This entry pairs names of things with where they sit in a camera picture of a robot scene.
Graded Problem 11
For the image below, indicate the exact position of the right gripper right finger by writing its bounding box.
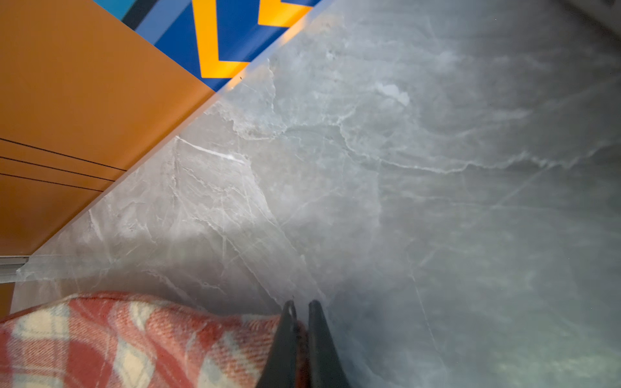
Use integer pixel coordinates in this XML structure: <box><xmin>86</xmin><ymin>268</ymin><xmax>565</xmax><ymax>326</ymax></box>
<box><xmin>308</xmin><ymin>300</ymin><xmax>351</xmax><ymax>388</ymax></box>

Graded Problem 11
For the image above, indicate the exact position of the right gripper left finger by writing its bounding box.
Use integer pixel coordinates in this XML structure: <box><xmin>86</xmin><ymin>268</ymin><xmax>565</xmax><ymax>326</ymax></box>
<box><xmin>256</xmin><ymin>301</ymin><xmax>298</xmax><ymax>388</ymax></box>

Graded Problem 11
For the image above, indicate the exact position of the red plaid skirt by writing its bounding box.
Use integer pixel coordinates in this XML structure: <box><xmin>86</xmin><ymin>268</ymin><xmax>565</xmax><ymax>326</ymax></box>
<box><xmin>0</xmin><ymin>290</ymin><xmax>311</xmax><ymax>388</ymax></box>

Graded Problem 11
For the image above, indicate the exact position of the left aluminium corner post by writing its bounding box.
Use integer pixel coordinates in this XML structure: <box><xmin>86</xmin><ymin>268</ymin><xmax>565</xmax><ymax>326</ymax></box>
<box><xmin>0</xmin><ymin>255</ymin><xmax>29</xmax><ymax>284</ymax></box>

